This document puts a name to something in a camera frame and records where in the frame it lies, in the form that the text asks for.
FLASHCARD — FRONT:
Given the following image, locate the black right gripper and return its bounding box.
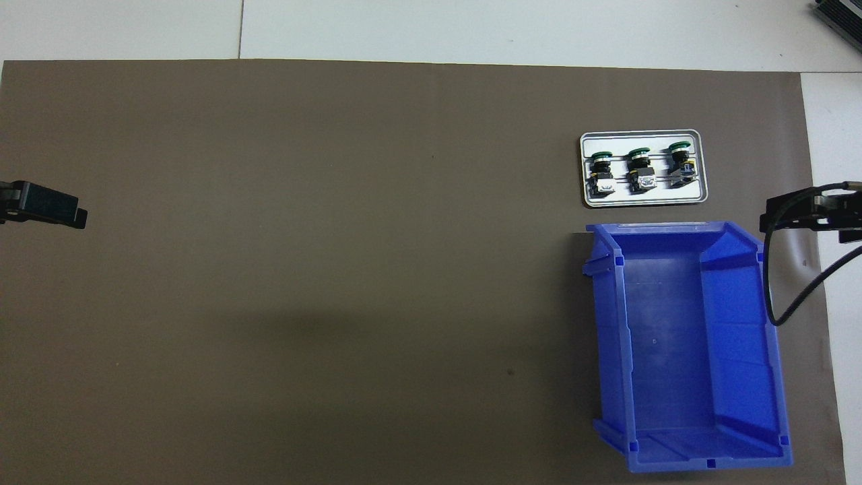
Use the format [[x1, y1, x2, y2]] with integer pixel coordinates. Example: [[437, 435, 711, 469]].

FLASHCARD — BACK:
[[760, 187, 862, 245]]

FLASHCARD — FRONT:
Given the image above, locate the green push button switch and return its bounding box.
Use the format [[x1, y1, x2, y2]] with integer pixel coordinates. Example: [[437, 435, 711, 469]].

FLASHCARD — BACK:
[[585, 150, 617, 198], [667, 140, 698, 188], [626, 147, 657, 195]]

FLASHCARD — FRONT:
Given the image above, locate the silver metal tray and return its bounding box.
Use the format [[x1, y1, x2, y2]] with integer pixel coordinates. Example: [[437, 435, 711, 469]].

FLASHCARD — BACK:
[[579, 129, 709, 208]]

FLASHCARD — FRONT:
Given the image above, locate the grey ribbed device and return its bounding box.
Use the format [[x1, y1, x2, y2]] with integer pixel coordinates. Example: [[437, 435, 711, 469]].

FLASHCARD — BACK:
[[811, 0, 862, 41]]

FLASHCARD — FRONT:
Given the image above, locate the blue plastic storage bin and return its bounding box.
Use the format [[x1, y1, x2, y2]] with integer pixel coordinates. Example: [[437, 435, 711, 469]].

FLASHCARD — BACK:
[[582, 220, 794, 474]]

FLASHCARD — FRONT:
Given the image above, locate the brown paper table mat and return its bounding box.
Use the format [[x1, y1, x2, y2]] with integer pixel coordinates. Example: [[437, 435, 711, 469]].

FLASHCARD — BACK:
[[0, 59, 848, 485]]

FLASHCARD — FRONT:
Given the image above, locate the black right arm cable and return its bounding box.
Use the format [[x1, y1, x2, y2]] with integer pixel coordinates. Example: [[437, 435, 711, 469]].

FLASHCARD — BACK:
[[761, 181, 862, 327]]

